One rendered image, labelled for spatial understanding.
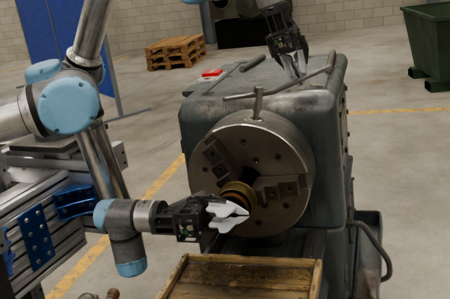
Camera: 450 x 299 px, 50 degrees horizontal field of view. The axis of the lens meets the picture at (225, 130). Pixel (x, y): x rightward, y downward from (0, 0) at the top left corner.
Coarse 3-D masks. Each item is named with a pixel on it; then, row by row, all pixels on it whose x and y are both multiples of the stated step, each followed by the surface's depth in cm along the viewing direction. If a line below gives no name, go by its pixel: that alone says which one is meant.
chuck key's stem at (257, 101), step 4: (256, 88) 116; (260, 88) 116; (256, 92) 116; (260, 92) 116; (256, 96) 116; (260, 96) 116; (256, 100) 117; (260, 100) 117; (252, 104) 118; (256, 104) 117; (260, 104) 117; (252, 108) 118; (256, 108) 117; (260, 108) 118; (256, 112) 118; (256, 116) 119; (256, 120) 119
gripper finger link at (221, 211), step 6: (210, 204) 107; (216, 204) 107; (222, 204) 106; (228, 204) 106; (234, 204) 106; (210, 210) 106; (216, 210) 105; (222, 210) 105; (228, 210) 105; (234, 210) 106; (240, 210) 106; (216, 216) 103; (222, 216) 103
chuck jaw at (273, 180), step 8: (264, 176) 119; (272, 176) 118; (280, 176) 117; (288, 176) 116; (296, 176) 115; (304, 176) 116; (256, 184) 115; (264, 184) 114; (272, 184) 114; (280, 184) 114; (288, 184) 114; (296, 184) 113; (304, 184) 117; (256, 192) 112; (264, 192) 113; (272, 192) 114; (280, 192) 115; (288, 192) 114; (296, 192) 114; (264, 200) 113; (272, 200) 114
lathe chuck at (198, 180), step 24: (240, 120) 119; (264, 120) 119; (240, 144) 118; (264, 144) 116; (288, 144) 115; (192, 168) 124; (264, 168) 118; (288, 168) 117; (312, 168) 122; (192, 192) 127; (216, 192) 125; (264, 216) 123; (288, 216) 121
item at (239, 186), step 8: (232, 184) 112; (240, 184) 112; (224, 192) 110; (232, 192) 110; (240, 192) 109; (248, 192) 111; (232, 200) 107; (240, 200) 107; (248, 200) 109; (256, 200) 112; (248, 208) 109; (240, 224) 109
